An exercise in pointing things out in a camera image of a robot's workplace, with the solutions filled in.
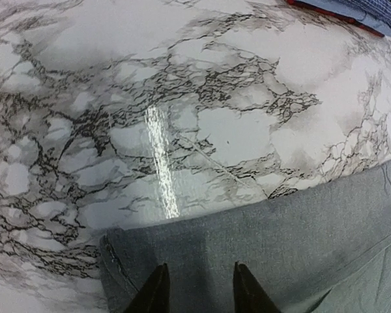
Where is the red plaid folded shirt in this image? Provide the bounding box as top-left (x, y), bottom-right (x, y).
top-left (286, 0), bottom-right (385, 38)

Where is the grey long sleeve shirt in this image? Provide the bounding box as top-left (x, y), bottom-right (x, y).
top-left (100, 161), bottom-right (391, 312)

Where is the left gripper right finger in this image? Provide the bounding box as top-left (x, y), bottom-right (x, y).
top-left (233, 262), bottom-right (281, 313)

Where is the blue checked folded shirt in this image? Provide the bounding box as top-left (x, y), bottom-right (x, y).
top-left (302, 1), bottom-right (391, 38)

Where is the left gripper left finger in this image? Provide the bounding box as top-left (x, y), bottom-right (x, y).
top-left (124, 263), bottom-right (170, 313)

